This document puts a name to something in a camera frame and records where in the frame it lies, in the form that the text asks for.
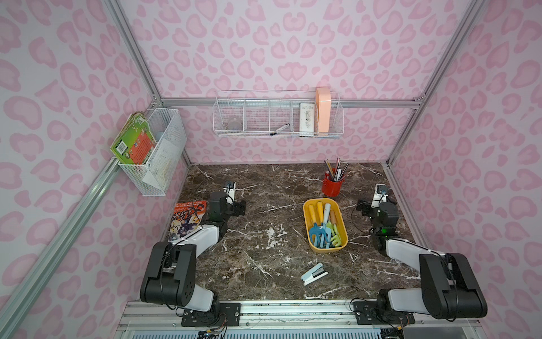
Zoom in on white handle lightblue fork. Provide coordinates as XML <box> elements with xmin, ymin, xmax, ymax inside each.
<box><xmin>320</xmin><ymin>203</ymin><xmax>332</xmax><ymax>249</ymax></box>

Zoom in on yellow handle teal fork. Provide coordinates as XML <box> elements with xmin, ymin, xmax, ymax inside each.
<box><xmin>309</xmin><ymin>205</ymin><xmax>322</xmax><ymax>247</ymax></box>

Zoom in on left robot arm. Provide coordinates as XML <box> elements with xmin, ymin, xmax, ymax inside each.
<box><xmin>140</xmin><ymin>181</ymin><xmax>246</xmax><ymax>319</ymax></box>

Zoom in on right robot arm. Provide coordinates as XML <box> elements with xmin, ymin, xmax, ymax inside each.
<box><xmin>357</xmin><ymin>184</ymin><xmax>488</xmax><ymax>321</ymax></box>

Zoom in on yellow storage box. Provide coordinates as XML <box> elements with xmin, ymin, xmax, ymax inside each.
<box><xmin>303</xmin><ymin>198</ymin><xmax>349</xmax><ymax>253</ymax></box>

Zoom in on white patterned card box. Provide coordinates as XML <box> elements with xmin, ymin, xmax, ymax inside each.
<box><xmin>299</xmin><ymin>103</ymin><xmax>316</xmax><ymax>137</ymax></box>

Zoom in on pink box on shelf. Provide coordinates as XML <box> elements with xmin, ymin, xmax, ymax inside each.
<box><xmin>315</xmin><ymin>87</ymin><xmax>332</xmax><ymax>136</ymax></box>

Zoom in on red comic book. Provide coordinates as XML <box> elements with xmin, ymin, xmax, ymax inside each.
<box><xmin>168</xmin><ymin>201</ymin><xmax>207</xmax><ymax>242</ymax></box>

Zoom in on pencils in cup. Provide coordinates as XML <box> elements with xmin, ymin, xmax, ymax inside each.
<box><xmin>324</xmin><ymin>158</ymin><xmax>350</xmax><ymax>182</ymax></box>

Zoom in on red pencil cup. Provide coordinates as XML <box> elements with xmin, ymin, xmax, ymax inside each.
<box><xmin>322</xmin><ymin>171</ymin><xmax>344</xmax><ymax>197</ymax></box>

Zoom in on grey round object on shelf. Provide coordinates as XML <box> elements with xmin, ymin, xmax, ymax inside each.
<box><xmin>227</xmin><ymin>117</ymin><xmax>243</xmax><ymax>131</ymax></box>

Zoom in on white mesh side basket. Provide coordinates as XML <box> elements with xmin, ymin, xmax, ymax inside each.
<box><xmin>119</xmin><ymin>108</ymin><xmax>187</xmax><ymax>196</ymax></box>

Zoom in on white blue stapler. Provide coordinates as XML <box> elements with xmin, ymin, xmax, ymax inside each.
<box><xmin>301</xmin><ymin>263</ymin><xmax>328</xmax><ymax>286</ymax></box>

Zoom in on black white marker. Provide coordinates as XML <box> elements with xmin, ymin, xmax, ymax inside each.
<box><xmin>270</xmin><ymin>124</ymin><xmax>290</xmax><ymax>137</ymax></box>

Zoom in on green red book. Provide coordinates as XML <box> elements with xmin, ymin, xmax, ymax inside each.
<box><xmin>110</xmin><ymin>112</ymin><xmax>157</xmax><ymax>165</ymax></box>

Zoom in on yellow handle blue fork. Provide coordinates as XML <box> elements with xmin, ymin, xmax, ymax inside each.
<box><xmin>317</xmin><ymin>201</ymin><xmax>324</xmax><ymax>225</ymax></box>

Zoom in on white wire wall shelf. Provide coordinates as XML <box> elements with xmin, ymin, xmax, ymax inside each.
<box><xmin>213</xmin><ymin>90</ymin><xmax>344</xmax><ymax>138</ymax></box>

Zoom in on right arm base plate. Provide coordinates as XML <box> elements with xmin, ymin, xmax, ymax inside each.
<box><xmin>349</xmin><ymin>299</ymin><xmax>416</xmax><ymax>326</ymax></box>

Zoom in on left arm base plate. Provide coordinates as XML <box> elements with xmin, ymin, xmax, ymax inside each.
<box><xmin>182</xmin><ymin>302</ymin><xmax>241</xmax><ymax>327</ymax></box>

